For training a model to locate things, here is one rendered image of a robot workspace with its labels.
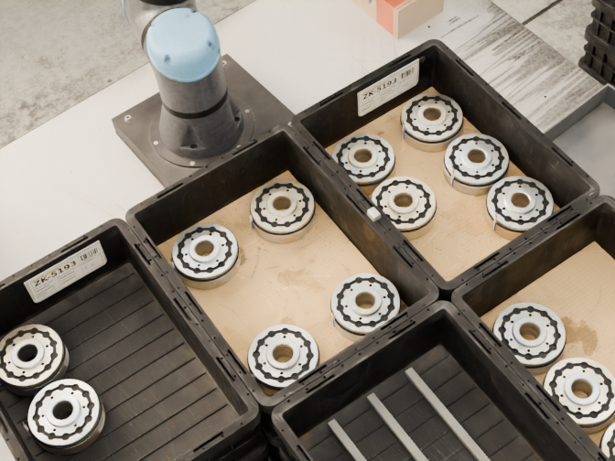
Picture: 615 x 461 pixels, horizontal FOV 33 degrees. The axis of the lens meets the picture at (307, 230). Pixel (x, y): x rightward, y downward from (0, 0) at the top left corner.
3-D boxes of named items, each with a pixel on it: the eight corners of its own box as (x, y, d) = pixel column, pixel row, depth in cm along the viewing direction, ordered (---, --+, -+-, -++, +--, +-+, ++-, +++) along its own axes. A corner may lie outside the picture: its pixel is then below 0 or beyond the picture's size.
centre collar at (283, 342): (258, 354, 149) (258, 352, 149) (285, 334, 151) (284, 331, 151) (281, 377, 147) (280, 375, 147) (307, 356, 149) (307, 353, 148)
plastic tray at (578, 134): (603, 101, 193) (608, 82, 188) (691, 164, 183) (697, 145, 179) (500, 180, 184) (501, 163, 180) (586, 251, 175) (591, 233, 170)
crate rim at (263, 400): (124, 222, 159) (120, 213, 157) (286, 129, 167) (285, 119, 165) (266, 419, 139) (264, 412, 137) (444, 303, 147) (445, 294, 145)
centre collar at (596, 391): (555, 385, 144) (555, 383, 143) (584, 368, 145) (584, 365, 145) (578, 412, 141) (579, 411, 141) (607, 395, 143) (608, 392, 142)
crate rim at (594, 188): (286, 129, 167) (285, 119, 165) (435, 45, 175) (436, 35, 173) (444, 303, 147) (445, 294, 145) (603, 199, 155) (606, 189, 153)
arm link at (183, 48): (171, 123, 176) (156, 63, 166) (147, 73, 184) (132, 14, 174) (237, 100, 179) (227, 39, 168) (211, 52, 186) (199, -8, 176)
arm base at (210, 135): (145, 127, 190) (134, 88, 182) (211, 86, 195) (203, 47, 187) (192, 173, 182) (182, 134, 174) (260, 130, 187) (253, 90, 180)
